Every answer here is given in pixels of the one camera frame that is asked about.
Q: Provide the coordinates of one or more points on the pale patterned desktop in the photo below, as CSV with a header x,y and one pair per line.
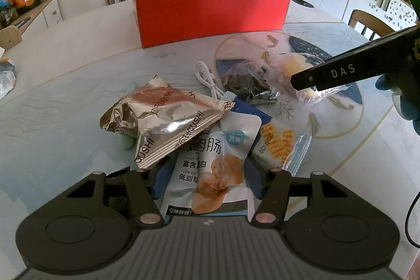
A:
x,y
65,96

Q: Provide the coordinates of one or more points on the white cabinet with stickers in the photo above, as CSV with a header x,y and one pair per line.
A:
x,y
377,1

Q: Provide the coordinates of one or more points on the black round pad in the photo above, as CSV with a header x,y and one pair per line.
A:
x,y
23,22

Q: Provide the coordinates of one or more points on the wooden chair with round back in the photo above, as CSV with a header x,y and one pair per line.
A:
x,y
367,21

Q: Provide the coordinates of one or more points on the clear bag of dark leaves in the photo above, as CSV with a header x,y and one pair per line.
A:
x,y
246,80

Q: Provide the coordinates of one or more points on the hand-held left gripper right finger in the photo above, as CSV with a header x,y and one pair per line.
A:
x,y
256,183

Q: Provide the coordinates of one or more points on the crumpled white plastic bag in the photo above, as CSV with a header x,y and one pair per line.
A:
x,y
6,76

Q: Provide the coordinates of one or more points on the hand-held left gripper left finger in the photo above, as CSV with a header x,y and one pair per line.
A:
x,y
159,183

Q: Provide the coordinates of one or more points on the light wooden chair back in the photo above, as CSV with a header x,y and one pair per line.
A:
x,y
11,35

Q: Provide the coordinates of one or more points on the white sideboard cabinet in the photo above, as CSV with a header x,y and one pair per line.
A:
x,y
49,14

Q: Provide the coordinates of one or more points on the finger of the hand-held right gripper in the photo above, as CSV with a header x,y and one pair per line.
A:
x,y
308,80

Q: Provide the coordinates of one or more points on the person's right hand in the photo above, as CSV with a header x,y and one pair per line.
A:
x,y
410,109

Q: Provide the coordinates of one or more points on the clear bag with yellow cake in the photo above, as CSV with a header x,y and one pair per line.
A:
x,y
282,66

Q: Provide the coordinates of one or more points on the white sausage snack packet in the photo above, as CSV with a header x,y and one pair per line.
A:
x,y
210,168

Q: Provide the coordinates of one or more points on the blue cracker packet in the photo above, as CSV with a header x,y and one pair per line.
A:
x,y
279,145

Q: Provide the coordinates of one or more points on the silver foil snack packet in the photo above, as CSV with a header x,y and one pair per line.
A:
x,y
170,116

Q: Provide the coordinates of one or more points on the red cardboard box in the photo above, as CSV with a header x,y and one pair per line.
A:
x,y
213,4

